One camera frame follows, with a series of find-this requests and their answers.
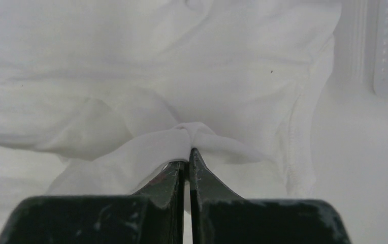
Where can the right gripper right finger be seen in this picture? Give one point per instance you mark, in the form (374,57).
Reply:
(219,215)

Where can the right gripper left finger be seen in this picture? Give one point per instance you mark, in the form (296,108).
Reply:
(153,214)

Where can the white t shirt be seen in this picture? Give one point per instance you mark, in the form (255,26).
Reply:
(97,97)

